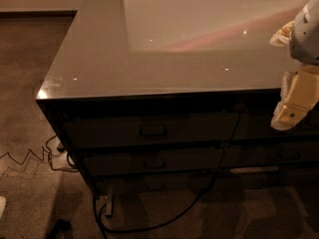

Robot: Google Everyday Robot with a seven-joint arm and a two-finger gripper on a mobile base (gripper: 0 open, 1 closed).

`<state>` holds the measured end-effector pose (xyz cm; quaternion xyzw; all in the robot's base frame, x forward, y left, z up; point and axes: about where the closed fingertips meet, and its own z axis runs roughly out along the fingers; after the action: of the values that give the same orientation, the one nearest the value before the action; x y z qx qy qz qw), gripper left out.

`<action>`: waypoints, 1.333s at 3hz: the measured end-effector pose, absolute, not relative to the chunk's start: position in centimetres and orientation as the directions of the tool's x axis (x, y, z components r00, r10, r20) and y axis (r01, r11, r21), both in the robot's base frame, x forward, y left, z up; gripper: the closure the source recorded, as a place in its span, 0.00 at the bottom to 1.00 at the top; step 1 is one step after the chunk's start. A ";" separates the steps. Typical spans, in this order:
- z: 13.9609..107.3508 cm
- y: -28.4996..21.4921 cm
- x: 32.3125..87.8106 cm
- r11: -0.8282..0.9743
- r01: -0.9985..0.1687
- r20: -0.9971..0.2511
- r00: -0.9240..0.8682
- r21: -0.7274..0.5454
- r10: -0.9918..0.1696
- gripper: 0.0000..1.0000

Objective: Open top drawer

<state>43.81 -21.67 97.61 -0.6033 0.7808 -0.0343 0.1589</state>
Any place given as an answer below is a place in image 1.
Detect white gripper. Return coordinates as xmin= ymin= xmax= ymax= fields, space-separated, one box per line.
xmin=269 ymin=0 xmax=319 ymax=130

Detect drawer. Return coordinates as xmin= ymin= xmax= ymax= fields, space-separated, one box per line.
xmin=232 ymin=111 xmax=319 ymax=140
xmin=83 ymin=147 xmax=223 ymax=176
xmin=219 ymin=141 xmax=319 ymax=168
xmin=63 ymin=113 xmax=239 ymax=148
xmin=96 ymin=172 xmax=214 ymax=195

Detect dark cabinet with glossy top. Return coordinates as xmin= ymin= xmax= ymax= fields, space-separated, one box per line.
xmin=37 ymin=0 xmax=318 ymax=195

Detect thick black cable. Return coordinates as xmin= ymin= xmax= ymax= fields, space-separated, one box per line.
xmin=92 ymin=172 xmax=217 ymax=239

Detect thin black wire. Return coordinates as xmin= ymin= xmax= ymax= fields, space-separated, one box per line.
xmin=0 ymin=134 xmax=79 ymax=173

